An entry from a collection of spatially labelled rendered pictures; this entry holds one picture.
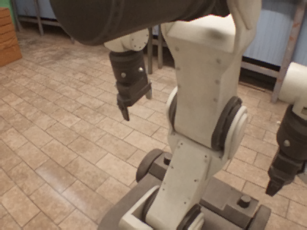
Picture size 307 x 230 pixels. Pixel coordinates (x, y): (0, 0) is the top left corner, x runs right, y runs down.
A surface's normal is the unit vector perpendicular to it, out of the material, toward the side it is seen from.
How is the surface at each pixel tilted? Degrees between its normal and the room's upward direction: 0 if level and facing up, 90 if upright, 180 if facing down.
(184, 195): 60
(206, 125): 86
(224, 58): 100
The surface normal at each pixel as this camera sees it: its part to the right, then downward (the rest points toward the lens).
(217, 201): 0.00, -0.80
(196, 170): -0.54, 0.00
